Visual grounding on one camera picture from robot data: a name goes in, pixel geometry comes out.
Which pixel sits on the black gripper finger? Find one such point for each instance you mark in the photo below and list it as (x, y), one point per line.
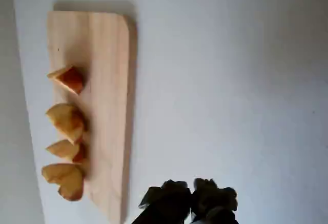
(212, 203)
(166, 203)

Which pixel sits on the wide yellow apple slice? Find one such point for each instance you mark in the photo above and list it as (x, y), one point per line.
(66, 183)

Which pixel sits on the wooden cutting board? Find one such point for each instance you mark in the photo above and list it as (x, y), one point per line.
(107, 80)

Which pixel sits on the small yellow apple slice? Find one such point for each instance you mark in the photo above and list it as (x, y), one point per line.
(62, 149)

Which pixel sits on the apple slice with red skin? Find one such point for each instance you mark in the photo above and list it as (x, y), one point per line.
(70, 80)

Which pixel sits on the large yellow apple slice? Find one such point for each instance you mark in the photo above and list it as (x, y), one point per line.
(66, 121)

